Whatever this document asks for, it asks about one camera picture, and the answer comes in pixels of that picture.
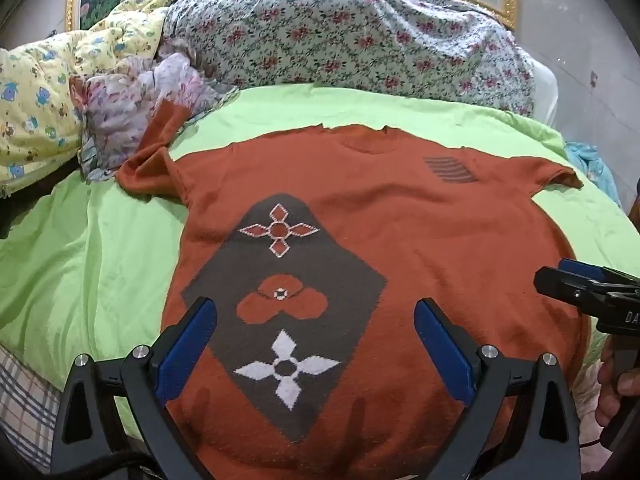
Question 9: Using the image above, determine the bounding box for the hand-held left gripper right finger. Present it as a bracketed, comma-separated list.
[413, 298, 584, 480]

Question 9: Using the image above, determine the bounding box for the yellow cartoon print quilt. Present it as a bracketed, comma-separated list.
[0, 0, 176, 196]

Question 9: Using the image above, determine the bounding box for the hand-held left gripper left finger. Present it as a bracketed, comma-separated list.
[50, 296, 219, 480]

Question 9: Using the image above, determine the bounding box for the person's right hand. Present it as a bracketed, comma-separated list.
[596, 332, 640, 427]

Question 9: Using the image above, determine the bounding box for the pink floral crumpled cloth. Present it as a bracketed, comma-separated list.
[70, 52, 241, 183]

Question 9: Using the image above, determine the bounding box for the light blue cloth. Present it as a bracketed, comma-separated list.
[564, 141, 623, 208]

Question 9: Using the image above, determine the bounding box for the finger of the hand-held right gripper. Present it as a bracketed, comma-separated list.
[533, 266, 601, 312]
[558, 258, 640, 287]

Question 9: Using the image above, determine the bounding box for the dark cloth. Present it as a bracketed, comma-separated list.
[0, 180, 83, 240]

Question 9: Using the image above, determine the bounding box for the red floral quilt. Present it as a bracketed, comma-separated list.
[162, 0, 537, 117]

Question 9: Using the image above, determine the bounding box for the orange patterned knit sweater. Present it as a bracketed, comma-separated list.
[116, 101, 594, 480]

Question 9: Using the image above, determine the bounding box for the light green bed sheet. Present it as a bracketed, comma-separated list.
[0, 82, 640, 443]

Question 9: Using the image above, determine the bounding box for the plaid cloth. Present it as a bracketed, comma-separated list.
[0, 345, 63, 461]

